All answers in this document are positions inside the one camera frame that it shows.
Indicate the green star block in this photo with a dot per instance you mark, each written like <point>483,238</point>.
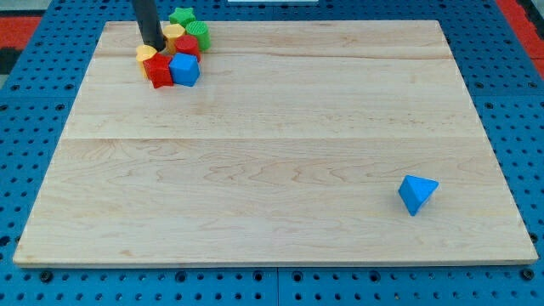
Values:
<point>182,16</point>

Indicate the red star block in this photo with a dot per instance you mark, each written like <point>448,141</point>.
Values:
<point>158,71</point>

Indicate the wooden board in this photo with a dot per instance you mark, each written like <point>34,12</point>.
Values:
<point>287,152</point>

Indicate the blue cube block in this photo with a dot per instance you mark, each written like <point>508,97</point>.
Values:
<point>184,69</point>

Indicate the red cylinder block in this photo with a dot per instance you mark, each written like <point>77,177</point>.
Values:
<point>188,44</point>

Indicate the green cylinder block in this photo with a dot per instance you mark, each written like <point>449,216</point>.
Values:
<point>200,31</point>

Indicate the blue triangle block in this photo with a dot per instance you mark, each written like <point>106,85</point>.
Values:
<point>415,192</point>

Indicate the yellow hexagon block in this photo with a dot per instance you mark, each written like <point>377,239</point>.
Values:
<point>171,33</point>

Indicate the yellow heart block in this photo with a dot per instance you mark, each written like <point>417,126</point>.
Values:
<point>144,52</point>

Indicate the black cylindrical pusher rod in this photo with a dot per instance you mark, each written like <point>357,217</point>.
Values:
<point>149,23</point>

